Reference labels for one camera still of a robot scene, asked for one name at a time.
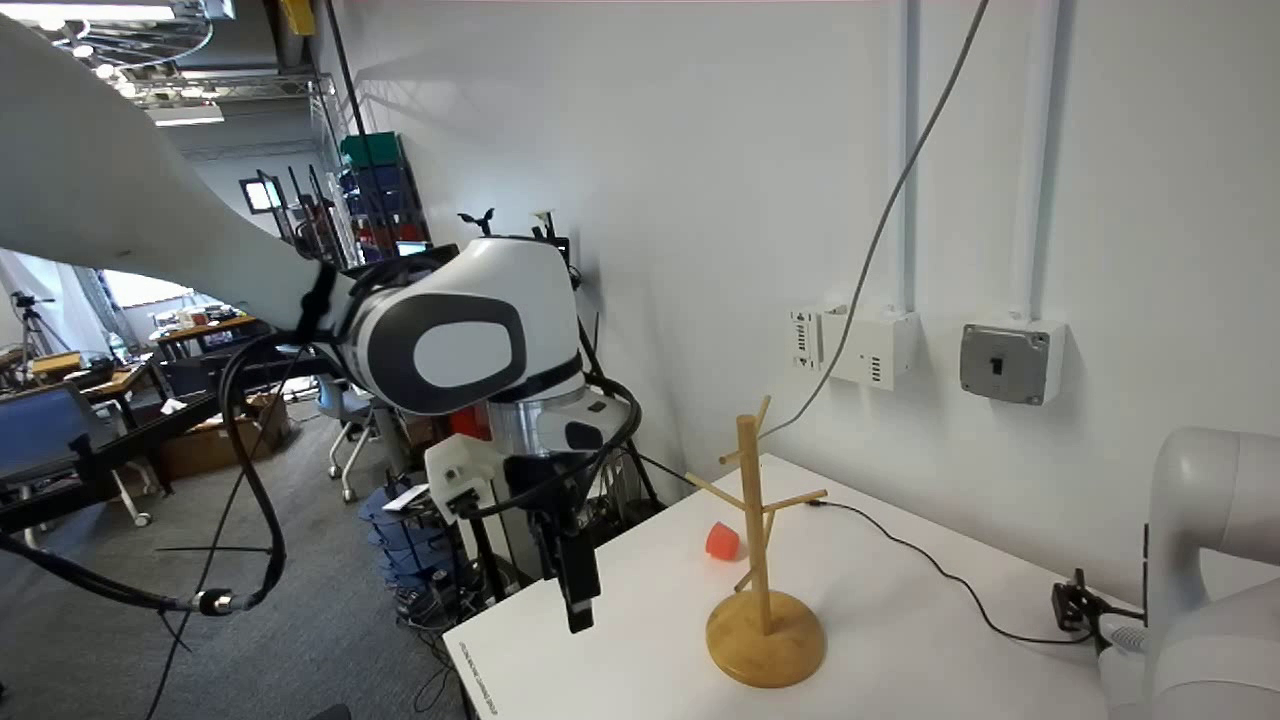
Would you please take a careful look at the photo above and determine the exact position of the yellow overhead fixture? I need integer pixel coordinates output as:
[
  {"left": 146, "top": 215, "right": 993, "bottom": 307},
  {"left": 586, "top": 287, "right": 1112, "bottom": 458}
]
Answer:
[{"left": 275, "top": 0, "right": 323, "bottom": 40}]

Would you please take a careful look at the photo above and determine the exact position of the brown cardboard box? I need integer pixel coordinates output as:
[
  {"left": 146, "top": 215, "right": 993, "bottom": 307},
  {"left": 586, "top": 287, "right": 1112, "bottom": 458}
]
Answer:
[{"left": 156, "top": 390, "right": 295, "bottom": 485}]

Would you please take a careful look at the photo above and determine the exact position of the large white wall box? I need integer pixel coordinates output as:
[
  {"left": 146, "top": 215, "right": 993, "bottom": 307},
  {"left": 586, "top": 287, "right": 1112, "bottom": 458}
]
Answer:
[{"left": 831, "top": 305, "right": 926, "bottom": 395}]

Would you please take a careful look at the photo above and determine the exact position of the blue fabric chair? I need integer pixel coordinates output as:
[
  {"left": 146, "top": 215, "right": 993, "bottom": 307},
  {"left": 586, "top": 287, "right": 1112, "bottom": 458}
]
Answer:
[{"left": 0, "top": 383, "right": 105, "bottom": 491}]

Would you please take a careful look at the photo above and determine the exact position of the black wall corner cable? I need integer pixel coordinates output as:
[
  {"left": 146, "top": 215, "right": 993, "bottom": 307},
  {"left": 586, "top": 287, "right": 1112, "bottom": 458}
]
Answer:
[{"left": 318, "top": 0, "right": 371, "bottom": 141}]

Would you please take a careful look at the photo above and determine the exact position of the grey wall junction box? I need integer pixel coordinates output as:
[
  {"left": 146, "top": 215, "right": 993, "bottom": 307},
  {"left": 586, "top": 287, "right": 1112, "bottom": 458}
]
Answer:
[{"left": 956, "top": 316, "right": 1072, "bottom": 409}]

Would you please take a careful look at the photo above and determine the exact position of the blue storage bin shelf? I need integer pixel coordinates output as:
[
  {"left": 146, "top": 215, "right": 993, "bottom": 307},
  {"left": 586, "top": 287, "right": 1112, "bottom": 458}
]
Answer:
[{"left": 331, "top": 128, "right": 432, "bottom": 265}]

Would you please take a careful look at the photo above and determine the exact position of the thick black robot hose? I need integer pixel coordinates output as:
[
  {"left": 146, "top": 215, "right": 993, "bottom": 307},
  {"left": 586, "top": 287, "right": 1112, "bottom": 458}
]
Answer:
[{"left": 0, "top": 255, "right": 338, "bottom": 619}]

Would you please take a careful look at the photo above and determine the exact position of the thin black cable with plug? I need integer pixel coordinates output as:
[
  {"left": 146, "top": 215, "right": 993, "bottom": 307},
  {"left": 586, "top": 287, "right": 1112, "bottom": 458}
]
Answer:
[{"left": 802, "top": 497, "right": 1072, "bottom": 648}]

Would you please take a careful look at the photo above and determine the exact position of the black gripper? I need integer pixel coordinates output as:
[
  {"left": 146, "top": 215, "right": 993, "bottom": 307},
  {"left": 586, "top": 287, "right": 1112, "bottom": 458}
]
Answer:
[{"left": 491, "top": 448, "right": 609, "bottom": 641}]

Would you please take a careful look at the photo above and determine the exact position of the wooden mug tree stand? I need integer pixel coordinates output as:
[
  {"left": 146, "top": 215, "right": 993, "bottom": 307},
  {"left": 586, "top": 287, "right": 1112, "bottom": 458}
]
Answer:
[{"left": 700, "top": 391, "right": 831, "bottom": 691}]

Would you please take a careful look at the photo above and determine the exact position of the fluorescent ceiling light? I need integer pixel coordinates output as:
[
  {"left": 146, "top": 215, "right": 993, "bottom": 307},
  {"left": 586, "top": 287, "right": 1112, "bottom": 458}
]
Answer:
[{"left": 0, "top": 0, "right": 182, "bottom": 33}]

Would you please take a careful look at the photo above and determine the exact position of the small labelled white wall box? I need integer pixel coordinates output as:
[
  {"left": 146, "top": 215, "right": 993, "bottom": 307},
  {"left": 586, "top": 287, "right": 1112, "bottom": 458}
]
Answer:
[{"left": 786, "top": 307, "right": 855, "bottom": 377}]

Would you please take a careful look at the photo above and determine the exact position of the orange plastic cup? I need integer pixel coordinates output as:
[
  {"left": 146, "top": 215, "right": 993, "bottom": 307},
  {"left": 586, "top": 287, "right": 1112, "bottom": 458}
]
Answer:
[{"left": 700, "top": 519, "right": 744, "bottom": 566}]

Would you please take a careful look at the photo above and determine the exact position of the black connector block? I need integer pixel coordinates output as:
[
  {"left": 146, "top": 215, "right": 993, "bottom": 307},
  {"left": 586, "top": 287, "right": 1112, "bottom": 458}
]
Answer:
[{"left": 1048, "top": 570, "right": 1153, "bottom": 656}]

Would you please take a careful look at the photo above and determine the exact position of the grey hanging cable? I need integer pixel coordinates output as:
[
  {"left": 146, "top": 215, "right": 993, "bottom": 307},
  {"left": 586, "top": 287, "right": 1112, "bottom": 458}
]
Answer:
[{"left": 764, "top": 0, "right": 994, "bottom": 446}]

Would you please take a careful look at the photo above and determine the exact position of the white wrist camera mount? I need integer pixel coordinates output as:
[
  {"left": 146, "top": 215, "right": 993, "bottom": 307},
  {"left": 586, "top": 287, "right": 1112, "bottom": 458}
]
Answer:
[{"left": 421, "top": 429, "right": 521, "bottom": 542}]

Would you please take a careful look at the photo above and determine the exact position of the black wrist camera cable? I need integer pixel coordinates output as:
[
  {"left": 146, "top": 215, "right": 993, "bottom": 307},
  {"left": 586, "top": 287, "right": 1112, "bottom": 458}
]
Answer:
[{"left": 497, "top": 373, "right": 646, "bottom": 536}]

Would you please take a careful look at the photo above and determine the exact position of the blue equipment crate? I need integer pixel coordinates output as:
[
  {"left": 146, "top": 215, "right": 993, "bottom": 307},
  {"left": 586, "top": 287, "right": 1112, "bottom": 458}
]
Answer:
[{"left": 365, "top": 488, "right": 457, "bottom": 606}]

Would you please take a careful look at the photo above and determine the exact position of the white wall conduit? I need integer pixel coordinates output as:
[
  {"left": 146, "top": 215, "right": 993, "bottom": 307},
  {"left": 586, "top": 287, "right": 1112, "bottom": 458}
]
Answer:
[
  {"left": 1018, "top": 0, "right": 1080, "bottom": 325},
  {"left": 900, "top": 0, "right": 926, "bottom": 316}
]

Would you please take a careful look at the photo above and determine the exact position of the grey office chair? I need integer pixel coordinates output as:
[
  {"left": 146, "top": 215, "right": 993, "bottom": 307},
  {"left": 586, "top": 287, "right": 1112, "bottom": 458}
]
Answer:
[{"left": 318, "top": 377, "right": 393, "bottom": 507}]

